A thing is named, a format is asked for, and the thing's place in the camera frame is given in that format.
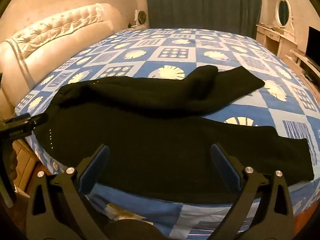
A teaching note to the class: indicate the cream low stand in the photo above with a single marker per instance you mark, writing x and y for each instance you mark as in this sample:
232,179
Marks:
306,65

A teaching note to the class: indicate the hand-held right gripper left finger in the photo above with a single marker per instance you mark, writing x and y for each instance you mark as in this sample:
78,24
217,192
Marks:
96,165

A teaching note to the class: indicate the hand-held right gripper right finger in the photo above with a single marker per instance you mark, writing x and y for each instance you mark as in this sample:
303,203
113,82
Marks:
223,166

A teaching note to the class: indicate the blue shell-print bed sheet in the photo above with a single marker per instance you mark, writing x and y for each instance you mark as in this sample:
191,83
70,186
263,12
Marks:
190,52

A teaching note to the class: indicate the oval white-framed mirror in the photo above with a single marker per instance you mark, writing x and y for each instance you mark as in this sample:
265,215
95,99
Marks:
283,11

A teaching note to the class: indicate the black pants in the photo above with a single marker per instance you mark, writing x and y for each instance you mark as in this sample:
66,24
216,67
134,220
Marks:
150,140

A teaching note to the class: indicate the person's left hand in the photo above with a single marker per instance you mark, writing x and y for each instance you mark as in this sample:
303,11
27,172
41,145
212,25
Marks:
12,161

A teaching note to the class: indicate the black flat screen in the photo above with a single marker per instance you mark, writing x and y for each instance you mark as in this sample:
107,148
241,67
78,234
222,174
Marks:
313,45

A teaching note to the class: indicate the beige tufted headboard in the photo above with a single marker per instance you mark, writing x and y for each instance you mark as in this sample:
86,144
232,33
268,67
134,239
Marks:
50,42

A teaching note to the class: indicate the beige bed base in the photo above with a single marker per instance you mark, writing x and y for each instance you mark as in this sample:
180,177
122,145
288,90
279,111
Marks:
25,162

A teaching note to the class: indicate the cream dressing table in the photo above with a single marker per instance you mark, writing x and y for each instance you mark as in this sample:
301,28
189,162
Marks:
282,40

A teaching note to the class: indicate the person's dark-clothed leg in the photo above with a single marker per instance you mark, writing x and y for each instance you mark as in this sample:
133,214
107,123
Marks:
125,230

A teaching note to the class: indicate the dark green curtain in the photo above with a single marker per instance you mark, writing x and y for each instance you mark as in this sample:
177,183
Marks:
202,5

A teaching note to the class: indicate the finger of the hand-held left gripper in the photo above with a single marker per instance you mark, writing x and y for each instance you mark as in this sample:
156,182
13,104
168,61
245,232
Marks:
38,120

